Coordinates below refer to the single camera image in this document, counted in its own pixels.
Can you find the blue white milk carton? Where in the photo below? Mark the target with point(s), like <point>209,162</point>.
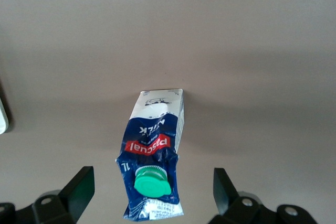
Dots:
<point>152,129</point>

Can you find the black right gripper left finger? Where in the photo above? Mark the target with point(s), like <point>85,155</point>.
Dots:
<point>76,197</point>

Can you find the white rabbit print tray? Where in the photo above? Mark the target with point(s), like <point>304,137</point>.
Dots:
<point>2,119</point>

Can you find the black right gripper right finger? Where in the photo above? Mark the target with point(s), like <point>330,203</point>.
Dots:
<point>227,197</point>

